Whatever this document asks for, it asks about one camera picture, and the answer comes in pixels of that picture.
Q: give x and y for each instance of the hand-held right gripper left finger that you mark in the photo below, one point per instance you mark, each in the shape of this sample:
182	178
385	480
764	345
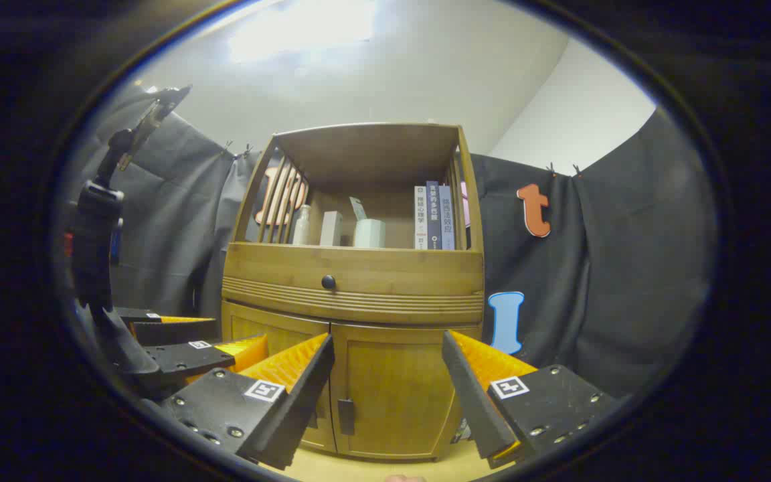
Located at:
302	402

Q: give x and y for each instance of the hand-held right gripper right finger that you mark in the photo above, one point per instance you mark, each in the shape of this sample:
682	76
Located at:
472	402

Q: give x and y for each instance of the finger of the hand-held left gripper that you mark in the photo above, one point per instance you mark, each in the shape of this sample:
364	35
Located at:
191	358
171	331

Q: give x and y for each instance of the wooden shoe cabinet door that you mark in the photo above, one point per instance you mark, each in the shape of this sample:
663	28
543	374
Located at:
392	388
272	331

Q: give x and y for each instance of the wooden double-door shoe cabinet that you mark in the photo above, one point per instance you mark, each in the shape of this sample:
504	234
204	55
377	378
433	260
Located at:
359	150

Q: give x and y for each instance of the black round drawer knob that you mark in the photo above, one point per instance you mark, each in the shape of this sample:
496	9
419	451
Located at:
328	282

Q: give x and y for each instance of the white pump bottle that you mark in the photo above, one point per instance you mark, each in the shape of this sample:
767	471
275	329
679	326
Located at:
301	231

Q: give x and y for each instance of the white upright box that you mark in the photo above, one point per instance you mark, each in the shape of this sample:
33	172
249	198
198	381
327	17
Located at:
330	229

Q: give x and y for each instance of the white mug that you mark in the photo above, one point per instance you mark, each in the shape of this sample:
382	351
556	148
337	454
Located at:
369	234

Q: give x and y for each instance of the white book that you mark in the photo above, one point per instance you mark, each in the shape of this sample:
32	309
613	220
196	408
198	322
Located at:
420	217

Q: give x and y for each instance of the black backdrop cloth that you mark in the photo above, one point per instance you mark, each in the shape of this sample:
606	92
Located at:
613	268

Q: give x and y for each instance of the card in mug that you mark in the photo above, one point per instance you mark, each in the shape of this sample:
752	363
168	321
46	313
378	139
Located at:
358	209

